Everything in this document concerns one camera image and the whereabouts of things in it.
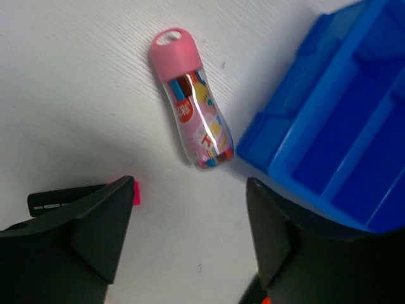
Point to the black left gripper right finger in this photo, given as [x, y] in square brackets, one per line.
[306, 258]

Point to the pink-capped marker tube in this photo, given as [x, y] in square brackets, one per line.
[203, 131]

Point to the blue compartment tray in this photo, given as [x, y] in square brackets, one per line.
[333, 131]

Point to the pink highlighter black body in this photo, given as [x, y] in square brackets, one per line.
[60, 202]

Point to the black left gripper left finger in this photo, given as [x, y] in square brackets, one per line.
[71, 253]

